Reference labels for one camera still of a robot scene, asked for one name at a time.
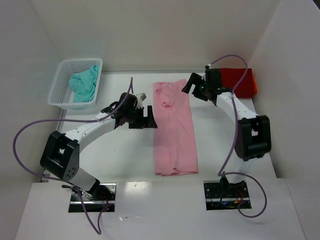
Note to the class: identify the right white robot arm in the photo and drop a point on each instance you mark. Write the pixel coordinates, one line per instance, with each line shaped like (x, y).
(252, 131)

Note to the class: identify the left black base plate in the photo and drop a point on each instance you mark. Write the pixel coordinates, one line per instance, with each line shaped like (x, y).
(94, 203)

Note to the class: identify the pink polo shirt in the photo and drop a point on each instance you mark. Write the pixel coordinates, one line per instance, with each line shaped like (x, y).
(174, 144)

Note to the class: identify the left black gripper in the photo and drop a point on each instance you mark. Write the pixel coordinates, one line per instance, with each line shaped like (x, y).
(139, 117)

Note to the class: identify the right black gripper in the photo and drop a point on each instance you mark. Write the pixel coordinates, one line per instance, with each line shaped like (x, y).
(198, 87)

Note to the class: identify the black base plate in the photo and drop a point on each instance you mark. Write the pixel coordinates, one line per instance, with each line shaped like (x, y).
(94, 203)
(222, 195)

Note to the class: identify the teal t shirt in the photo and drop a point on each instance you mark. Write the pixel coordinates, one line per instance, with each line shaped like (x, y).
(84, 84)

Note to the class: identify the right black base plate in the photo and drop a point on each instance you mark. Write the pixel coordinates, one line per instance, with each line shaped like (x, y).
(222, 195)

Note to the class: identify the white plastic basket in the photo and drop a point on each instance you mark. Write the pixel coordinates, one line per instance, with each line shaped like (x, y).
(61, 95)

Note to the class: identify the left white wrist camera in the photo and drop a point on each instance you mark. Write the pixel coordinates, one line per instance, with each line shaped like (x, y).
(140, 98)

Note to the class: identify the red folded t shirt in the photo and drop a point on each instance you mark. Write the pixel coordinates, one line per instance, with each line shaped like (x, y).
(246, 89)

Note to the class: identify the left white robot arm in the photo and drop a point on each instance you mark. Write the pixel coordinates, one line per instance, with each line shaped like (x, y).
(61, 155)

